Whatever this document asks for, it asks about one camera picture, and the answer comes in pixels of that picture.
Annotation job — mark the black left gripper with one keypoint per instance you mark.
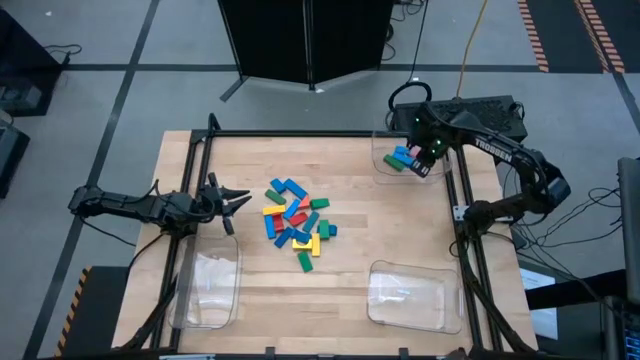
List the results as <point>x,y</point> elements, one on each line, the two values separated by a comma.
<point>210,205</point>

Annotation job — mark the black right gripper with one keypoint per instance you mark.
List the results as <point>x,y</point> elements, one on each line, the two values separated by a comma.
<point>434,149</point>

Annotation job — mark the pink long wooden block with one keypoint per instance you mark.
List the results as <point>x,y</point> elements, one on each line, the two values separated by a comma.
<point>415,151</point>

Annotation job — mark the blue long wooden block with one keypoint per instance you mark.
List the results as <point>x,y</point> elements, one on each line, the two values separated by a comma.
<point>404,159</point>
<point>296,189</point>
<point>401,149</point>
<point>291,209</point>
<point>270,227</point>
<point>283,237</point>

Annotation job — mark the orange triangular wooden block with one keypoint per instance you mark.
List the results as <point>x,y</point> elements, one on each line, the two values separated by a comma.
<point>305,202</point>

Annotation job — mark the teal wooden block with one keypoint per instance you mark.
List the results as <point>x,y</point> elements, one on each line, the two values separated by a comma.
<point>311,222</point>

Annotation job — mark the blue wedge wooden block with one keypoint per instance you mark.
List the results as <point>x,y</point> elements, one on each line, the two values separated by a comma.
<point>333,230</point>

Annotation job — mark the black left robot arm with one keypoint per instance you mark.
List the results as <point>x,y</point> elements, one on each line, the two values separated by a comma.
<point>125,205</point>

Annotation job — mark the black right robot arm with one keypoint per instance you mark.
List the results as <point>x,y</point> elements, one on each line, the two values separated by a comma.
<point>492,150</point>

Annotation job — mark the clear plastic bin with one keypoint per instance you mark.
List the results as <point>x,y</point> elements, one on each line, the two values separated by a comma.
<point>380,142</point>
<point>415,300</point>
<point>205,285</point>

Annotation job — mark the red arch wooden block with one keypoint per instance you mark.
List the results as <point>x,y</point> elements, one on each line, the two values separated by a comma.
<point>278,222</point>

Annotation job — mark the blue arch wooden block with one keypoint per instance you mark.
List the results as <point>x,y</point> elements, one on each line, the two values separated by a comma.
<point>301,236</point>

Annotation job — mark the yellow arch wooden block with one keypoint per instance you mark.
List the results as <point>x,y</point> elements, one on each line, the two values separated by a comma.
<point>300,246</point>

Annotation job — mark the black perforated computer case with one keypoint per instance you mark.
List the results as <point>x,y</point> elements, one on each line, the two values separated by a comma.
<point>500,107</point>

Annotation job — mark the black partition screen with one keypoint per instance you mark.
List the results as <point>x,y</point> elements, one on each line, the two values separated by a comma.
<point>300,40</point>

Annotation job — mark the black mat yellow hazard stripes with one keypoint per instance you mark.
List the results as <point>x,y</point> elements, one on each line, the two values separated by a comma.
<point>100,310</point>

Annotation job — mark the black mat orange stripes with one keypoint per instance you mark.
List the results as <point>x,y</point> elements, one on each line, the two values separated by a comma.
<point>560,35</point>
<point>627,30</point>

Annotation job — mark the white paper sheet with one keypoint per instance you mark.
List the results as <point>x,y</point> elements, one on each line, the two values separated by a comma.
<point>542,320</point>

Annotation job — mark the grey monitor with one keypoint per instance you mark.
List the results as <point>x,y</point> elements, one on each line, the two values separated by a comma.
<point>631,225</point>

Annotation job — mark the dark grey equipment case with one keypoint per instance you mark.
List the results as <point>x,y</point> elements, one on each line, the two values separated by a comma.
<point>10,155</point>

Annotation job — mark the black floor platform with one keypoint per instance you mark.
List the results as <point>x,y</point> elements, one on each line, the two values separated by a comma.
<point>25,60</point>

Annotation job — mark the white frame bracket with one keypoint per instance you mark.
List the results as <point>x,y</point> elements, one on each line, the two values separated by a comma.
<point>459,214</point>

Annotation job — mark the black table frame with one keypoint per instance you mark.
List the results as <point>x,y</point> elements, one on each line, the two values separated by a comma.
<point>300,133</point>

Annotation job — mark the black table edge bracket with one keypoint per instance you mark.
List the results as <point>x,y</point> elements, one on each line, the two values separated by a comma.
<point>403,352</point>
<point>270,352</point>

